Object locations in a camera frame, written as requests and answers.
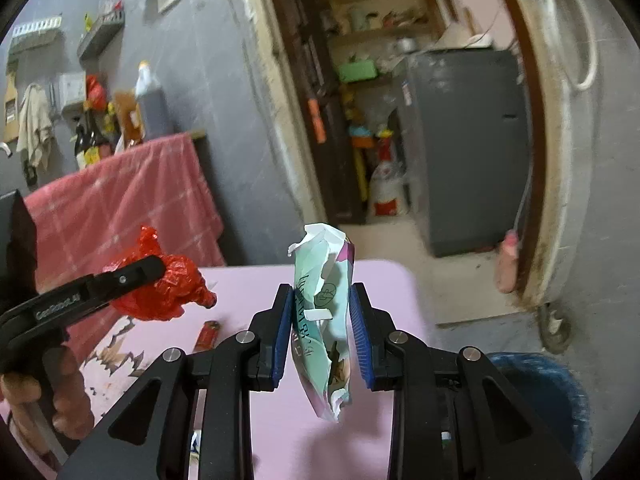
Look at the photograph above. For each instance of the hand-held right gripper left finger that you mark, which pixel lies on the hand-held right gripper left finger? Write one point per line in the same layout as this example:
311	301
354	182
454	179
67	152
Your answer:
281	340

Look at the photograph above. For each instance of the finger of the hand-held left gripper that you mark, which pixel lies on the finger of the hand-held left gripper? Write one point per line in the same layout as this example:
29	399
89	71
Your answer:
127	277

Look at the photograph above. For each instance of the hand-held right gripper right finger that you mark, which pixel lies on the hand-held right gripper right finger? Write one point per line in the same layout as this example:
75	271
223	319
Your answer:
361	345

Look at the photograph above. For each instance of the green snack packet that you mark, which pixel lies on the green snack packet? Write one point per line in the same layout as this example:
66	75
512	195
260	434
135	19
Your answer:
320	320

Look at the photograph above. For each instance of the red plastic bag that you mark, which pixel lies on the red plastic bag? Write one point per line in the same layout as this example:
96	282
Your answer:
170	290

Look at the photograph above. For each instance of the blue trash bin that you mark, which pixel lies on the blue trash bin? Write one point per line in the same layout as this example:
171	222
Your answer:
550	400

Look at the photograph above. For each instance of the person's left hand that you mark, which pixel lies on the person's left hand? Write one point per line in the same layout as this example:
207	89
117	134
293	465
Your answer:
70	395

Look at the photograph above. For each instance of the red lighter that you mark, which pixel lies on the red lighter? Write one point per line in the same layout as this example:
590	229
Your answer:
207	336

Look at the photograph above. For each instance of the red checked cloth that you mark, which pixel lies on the red checked cloth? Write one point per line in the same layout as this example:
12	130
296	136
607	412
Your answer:
140	195

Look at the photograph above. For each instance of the cluster of sauce bottles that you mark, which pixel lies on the cluster of sauce bottles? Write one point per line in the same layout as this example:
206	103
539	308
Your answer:
92	142

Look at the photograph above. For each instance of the brown paper packet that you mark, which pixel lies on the brown paper packet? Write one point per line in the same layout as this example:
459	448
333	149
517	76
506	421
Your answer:
127	120

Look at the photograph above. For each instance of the white red sack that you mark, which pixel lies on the white red sack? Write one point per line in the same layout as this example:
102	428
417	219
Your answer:
387	187

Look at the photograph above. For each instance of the pink bottle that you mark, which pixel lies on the pink bottle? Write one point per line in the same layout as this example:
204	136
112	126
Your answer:
507	262

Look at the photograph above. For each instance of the large dark sauce jug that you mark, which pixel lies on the large dark sauce jug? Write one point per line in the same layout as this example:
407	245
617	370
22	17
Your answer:
152	110

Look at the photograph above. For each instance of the metal faucet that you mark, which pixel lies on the metal faucet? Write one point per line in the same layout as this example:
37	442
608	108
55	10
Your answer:
5	149

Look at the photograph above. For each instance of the white hanging towel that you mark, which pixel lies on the white hanging towel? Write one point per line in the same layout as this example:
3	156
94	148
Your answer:
34	125

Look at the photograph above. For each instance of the small red hanging bag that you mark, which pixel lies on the small red hanging bag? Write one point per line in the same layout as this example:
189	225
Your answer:
96	91

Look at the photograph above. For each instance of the grey refrigerator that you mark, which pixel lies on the grey refrigerator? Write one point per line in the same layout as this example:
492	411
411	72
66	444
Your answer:
465	150

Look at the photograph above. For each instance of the green plastic box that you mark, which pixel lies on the green plastic box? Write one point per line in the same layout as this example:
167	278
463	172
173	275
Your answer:
357	71

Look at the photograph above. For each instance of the wooden pantry shelf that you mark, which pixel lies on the wooden pantry shelf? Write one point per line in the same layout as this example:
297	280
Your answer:
380	15

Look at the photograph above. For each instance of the white wall box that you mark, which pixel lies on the white wall box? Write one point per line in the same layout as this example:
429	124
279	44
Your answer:
71	91

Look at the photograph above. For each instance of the metal wall shelf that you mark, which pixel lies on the metal wall shelf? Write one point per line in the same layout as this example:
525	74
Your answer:
100	30

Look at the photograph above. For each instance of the metal wall rack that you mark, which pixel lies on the metal wall rack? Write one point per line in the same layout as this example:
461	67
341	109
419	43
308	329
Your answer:
35	35

